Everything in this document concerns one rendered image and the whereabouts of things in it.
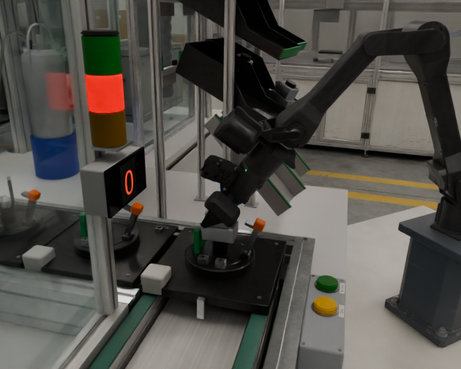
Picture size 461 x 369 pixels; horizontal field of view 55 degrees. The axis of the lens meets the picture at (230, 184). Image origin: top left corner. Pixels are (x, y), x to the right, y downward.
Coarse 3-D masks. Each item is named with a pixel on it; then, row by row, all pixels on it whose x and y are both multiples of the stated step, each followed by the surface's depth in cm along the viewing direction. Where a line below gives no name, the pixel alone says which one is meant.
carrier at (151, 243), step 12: (120, 228) 97; (144, 228) 102; (168, 228) 102; (120, 240) 92; (132, 240) 93; (144, 240) 97; (156, 240) 97; (168, 240) 98; (120, 252) 90; (132, 252) 92; (144, 252) 92; (156, 252) 92; (120, 264) 88; (132, 264) 88; (144, 264) 88; (120, 276) 84; (132, 276) 84
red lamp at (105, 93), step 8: (88, 80) 59; (96, 80) 59; (104, 80) 59; (112, 80) 59; (120, 80) 60; (88, 88) 60; (96, 88) 59; (104, 88) 59; (112, 88) 60; (120, 88) 61; (88, 96) 60; (96, 96) 59; (104, 96) 59; (112, 96) 60; (120, 96) 61; (88, 104) 61; (96, 104) 60; (104, 104) 60; (112, 104) 60; (120, 104) 61; (96, 112) 60; (104, 112) 60; (112, 112) 61
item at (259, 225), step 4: (248, 220) 85; (256, 220) 84; (260, 220) 84; (244, 224) 85; (248, 224) 84; (252, 224) 85; (256, 224) 84; (260, 224) 83; (264, 224) 84; (252, 228) 84; (256, 228) 84; (260, 228) 84; (252, 232) 85; (256, 232) 84; (252, 236) 85; (256, 236) 85; (248, 240) 86; (252, 240) 85; (248, 244) 86; (252, 244) 86; (244, 248) 86; (248, 248) 86; (244, 252) 87; (248, 252) 87
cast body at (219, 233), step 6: (198, 228) 88; (204, 228) 85; (210, 228) 85; (216, 228) 85; (222, 228) 84; (228, 228) 84; (234, 228) 85; (204, 234) 86; (210, 234) 85; (216, 234) 85; (222, 234) 85; (228, 234) 84; (234, 234) 85; (210, 240) 86; (216, 240) 86; (222, 240) 85; (228, 240) 85
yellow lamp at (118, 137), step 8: (120, 112) 62; (96, 120) 61; (104, 120) 61; (112, 120) 61; (120, 120) 62; (96, 128) 61; (104, 128) 61; (112, 128) 61; (120, 128) 62; (96, 136) 62; (104, 136) 61; (112, 136) 62; (120, 136) 62; (96, 144) 62; (104, 144) 62; (112, 144) 62; (120, 144) 63
